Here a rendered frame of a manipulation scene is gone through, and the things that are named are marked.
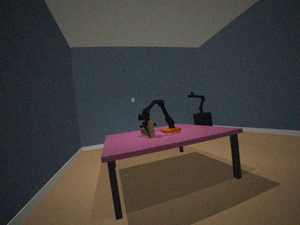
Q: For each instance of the short wooden post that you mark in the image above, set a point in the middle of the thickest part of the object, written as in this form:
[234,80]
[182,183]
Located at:
[151,129]

